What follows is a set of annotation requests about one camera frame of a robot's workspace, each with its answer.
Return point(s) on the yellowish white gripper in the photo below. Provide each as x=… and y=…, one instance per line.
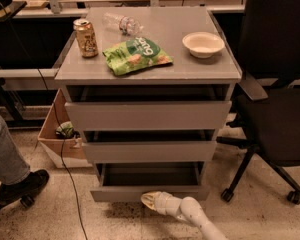
x=162, y=204

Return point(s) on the grey bottom drawer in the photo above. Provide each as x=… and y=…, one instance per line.
x=123, y=192

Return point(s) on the grey drawer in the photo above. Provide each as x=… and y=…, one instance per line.
x=149, y=146
x=123, y=192
x=148, y=115

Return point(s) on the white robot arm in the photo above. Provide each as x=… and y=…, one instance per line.
x=187, y=210

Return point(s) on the grey middle drawer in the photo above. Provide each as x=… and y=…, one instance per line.
x=149, y=146

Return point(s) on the grey top drawer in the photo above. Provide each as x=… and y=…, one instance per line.
x=148, y=115

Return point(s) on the grey drawer cabinet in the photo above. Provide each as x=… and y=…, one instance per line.
x=187, y=78

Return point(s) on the cardboard box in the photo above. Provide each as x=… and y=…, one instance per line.
x=63, y=152

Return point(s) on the green item in box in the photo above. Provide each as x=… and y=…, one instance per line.
x=65, y=130

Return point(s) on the black shoe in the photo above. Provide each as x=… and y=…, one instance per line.
x=34, y=182

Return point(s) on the green chip bag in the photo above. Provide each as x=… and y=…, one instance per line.
x=135, y=54

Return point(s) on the person leg in jeans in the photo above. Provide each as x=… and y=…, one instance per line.
x=13, y=168

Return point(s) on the white paper bowl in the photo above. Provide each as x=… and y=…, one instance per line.
x=203, y=44

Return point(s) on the gold soda can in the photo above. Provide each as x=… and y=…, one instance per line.
x=85, y=37

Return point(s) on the clear plastic water bottle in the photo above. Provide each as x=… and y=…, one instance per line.
x=125, y=24

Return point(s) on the black office chair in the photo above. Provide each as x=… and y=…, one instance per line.
x=267, y=105

